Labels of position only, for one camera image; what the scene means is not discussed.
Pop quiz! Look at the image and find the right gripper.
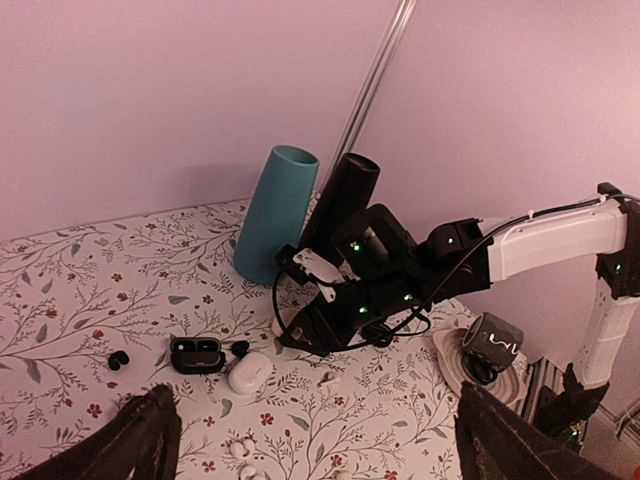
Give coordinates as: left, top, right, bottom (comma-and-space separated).
279, 279, 425, 356

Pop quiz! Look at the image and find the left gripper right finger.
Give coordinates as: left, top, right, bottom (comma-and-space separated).
455, 382, 615, 480

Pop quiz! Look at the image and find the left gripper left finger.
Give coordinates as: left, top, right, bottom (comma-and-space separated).
19, 384, 182, 480

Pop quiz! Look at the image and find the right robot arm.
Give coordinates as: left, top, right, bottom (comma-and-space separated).
273, 183, 639, 390

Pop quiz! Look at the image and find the beige earbud case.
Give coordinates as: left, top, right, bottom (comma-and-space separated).
271, 308, 300, 340

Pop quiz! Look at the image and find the black earbud beside white case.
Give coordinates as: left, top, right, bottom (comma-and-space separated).
231, 340, 250, 359

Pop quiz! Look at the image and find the white oval earbud case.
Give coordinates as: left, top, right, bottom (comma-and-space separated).
228, 351, 274, 395

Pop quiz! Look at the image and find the open black earbud case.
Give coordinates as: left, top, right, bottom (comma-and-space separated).
169, 337, 226, 375

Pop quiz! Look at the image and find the white stem earbud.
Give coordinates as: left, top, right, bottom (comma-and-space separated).
318, 372, 340, 386

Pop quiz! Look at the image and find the beige ribbed plate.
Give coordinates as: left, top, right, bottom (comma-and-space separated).
432, 327, 529, 404

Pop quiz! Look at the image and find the black earbud near centre back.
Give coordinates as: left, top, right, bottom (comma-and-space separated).
107, 350, 130, 371

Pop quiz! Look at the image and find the dark grey mug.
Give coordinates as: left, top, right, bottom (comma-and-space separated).
461, 312, 524, 373

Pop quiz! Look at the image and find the teal vase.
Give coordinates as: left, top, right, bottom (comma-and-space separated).
233, 145, 319, 284

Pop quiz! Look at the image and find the floral table mat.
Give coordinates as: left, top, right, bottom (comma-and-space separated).
1, 201, 473, 479

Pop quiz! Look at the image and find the black vase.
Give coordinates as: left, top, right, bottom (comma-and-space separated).
298, 152, 381, 256

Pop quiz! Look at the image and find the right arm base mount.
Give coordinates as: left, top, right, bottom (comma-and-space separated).
533, 363, 610, 453

